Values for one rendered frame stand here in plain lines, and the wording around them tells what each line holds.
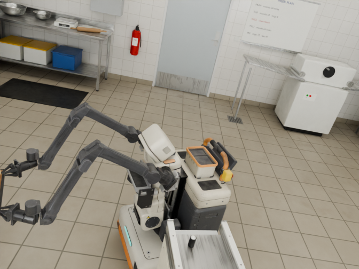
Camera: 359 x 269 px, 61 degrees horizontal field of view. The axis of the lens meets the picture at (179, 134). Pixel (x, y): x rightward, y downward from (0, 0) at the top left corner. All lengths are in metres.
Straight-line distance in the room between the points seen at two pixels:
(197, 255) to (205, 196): 0.50
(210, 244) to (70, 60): 4.25
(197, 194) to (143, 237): 0.59
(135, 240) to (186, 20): 4.10
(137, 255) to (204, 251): 0.76
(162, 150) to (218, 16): 4.05
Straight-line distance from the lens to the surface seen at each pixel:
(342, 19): 6.12
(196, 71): 5.74
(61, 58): 5.37
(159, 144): 1.76
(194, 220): 2.06
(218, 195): 1.99
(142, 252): 2.24
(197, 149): 2.17
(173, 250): 1.46
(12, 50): 5.66
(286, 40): 5.83
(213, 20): 5.57
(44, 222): 1.70
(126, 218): 2.44
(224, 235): 1.63
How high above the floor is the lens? 1.99
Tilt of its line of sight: 28 degrees down
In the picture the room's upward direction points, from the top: 13 degrees clockwise
